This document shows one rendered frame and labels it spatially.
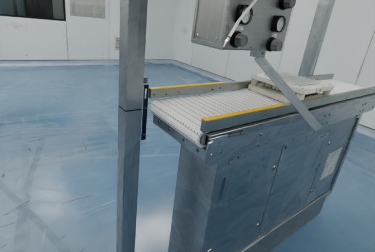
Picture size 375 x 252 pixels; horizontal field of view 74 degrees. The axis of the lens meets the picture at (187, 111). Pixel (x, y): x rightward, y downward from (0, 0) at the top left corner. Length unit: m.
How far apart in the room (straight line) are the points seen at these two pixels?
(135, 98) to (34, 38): 4.81
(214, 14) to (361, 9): 3.61
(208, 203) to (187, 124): 0.33
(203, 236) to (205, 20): 0.72
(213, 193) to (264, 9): 0.57
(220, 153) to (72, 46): 5.16
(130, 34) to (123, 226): 0.72
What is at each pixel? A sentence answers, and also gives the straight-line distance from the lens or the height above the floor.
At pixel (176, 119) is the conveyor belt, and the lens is 0.70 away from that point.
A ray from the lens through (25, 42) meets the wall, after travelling 5.54.
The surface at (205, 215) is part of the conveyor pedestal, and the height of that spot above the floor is 0.55.
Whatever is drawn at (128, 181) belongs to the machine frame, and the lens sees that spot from 0.95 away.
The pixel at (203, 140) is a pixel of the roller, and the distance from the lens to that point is 0.64.
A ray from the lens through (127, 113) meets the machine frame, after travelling 0.81.
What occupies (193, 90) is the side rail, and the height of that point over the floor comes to 0.93.
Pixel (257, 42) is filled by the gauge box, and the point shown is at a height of 1.15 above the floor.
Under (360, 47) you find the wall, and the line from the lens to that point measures 4.03.
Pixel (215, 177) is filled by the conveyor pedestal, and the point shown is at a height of 0.72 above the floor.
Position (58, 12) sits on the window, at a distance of 5.58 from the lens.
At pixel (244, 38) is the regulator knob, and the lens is 0.53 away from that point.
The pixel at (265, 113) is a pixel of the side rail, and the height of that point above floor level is 0.94.
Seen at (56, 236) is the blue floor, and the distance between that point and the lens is 1.66.
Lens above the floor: 1.18
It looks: 21 degrees down
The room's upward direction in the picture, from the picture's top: 7 degrees clockwise
